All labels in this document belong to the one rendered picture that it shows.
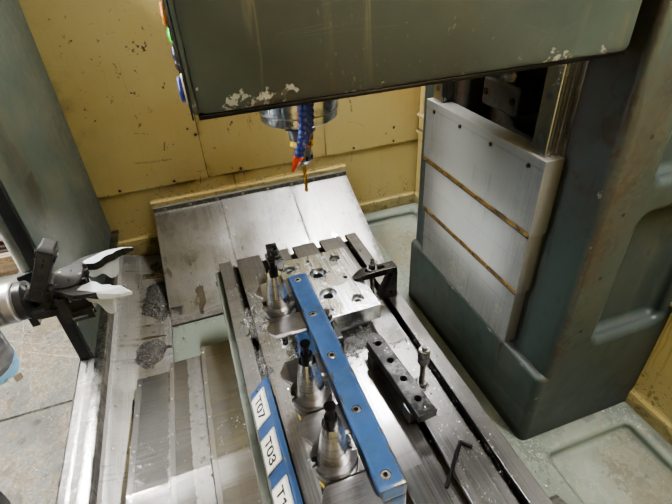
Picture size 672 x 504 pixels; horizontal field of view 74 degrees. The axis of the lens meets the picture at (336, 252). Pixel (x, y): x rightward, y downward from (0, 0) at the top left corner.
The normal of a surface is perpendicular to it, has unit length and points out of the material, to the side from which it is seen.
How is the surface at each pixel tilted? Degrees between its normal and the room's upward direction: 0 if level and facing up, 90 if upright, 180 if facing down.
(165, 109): 90
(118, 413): 17
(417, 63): 90
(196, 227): 24
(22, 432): 0
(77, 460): 0
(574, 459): 0
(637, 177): 90
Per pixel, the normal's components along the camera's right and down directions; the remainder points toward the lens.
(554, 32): 0.33, 0.53
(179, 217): 0.08, -0.53
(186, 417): -0.09, -0.88
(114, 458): 0.23, -0.85
